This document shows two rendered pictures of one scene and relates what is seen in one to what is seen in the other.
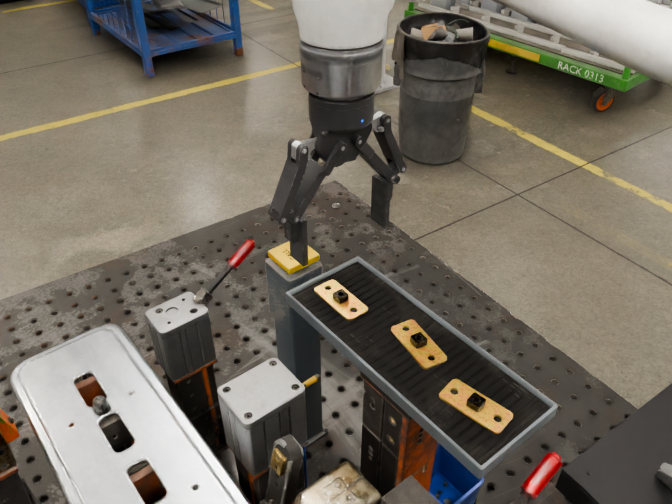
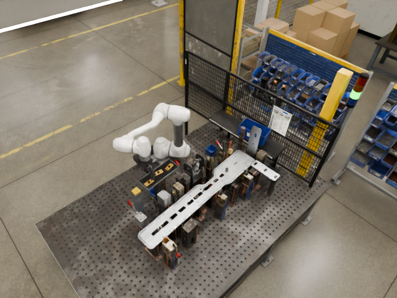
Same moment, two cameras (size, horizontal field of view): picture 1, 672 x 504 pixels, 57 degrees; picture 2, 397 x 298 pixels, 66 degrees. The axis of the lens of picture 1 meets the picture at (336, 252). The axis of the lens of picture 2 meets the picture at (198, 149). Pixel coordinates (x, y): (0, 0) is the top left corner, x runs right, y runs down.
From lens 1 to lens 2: 231 cm
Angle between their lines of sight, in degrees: 70
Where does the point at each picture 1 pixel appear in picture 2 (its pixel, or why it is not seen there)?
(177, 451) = (168, 213)
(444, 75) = not seen: outside the picture
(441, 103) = not seen: outside the picture
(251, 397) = (165, 195)
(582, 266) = (40, 180)
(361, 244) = (74, 214)
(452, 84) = not seen: outside the picture
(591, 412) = (136, 171)
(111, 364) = (149, 230)
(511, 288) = (46, 201)
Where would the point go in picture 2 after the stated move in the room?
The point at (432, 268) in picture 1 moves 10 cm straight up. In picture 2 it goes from (88, 196) to (86, 190)
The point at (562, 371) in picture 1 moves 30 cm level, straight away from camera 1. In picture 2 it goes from (126, 174) to (101, 166)
